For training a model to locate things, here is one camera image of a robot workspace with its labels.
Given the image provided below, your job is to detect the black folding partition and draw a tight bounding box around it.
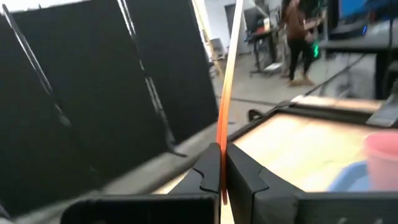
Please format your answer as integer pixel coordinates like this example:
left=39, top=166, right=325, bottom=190
left=0, top=0, right=220, bottom=217

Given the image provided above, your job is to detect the grey desk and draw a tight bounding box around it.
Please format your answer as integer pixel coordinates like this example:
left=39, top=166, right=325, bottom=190
left=320, top=18, right=398, bottom=100

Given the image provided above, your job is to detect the pink cup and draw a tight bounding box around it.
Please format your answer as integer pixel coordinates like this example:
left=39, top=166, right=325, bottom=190
left=363, top=130, right=398, bottom=191

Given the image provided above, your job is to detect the orange-handled metal spoon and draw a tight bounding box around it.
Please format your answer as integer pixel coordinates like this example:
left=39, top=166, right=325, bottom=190
left=216, top=0, right=245, bottom=206

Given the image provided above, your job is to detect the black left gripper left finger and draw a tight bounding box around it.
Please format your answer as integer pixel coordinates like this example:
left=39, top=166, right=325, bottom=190
left=169, top=142, right=222, bottom=224

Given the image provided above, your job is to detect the person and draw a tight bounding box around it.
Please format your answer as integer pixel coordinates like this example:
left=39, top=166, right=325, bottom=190
left=281, top=0, right=326, bottom=87

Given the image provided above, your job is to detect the light blue plastic tray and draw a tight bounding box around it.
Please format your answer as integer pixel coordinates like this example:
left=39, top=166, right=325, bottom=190
left=328, top=161, right=374, bottom=192

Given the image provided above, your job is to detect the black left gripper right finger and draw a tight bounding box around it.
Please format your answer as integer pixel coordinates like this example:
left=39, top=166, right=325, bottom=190
left=226, top=142, right=304, bottom=224

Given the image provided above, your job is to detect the black standing desk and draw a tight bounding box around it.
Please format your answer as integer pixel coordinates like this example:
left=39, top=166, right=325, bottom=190
left=244, top=7, right=280, bottom=77

